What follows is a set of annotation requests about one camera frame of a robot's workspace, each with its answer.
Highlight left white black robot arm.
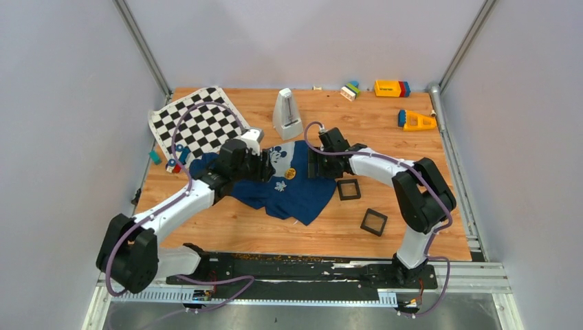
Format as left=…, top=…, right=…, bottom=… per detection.
left=96, top=138, right=275, bottom=296

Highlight yellow toy block bin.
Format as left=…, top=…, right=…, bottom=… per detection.
left=374, top=80, right=410, bottom=98

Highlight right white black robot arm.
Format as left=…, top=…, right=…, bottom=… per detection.
left=308, top=127, right=457, bottom=287

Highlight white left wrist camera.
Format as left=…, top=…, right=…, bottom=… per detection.
left=239, top=127, right=264, bottom=155

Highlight grey metal pipe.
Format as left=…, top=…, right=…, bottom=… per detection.
left=428, top=82, right=446, bottom=133

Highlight white metronome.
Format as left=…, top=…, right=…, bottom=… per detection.
left=272, top=88, right=304, bottom=141

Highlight yellow round brooch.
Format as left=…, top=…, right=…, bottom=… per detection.
left=285, top=168, right=296, bottom=180

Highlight black square frame near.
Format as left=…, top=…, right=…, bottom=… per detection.
left=337, top=179, right=362, bottom=201

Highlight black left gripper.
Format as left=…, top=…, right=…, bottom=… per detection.
left=231, top=146, right=276, bottom=184

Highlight blue cartoon print shirt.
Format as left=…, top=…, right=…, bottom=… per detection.
left=189, top=140, right=336, bottom=226

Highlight red white blue toy car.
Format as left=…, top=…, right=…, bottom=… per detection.
left=166, top=144, right=190, bottom=173

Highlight checkered chessboard mat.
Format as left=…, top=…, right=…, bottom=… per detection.
left=148, top=87, right=250, bottom=162

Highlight teal small block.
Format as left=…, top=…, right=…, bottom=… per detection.
left=148, top=151, right=162, bottom=165

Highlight white green blue blocks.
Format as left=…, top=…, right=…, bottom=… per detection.
left=340, top=80, right=360, bottom=102

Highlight yellow blue toy ramp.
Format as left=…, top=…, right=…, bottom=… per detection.
left=397, top=109, right=437, bottom=131

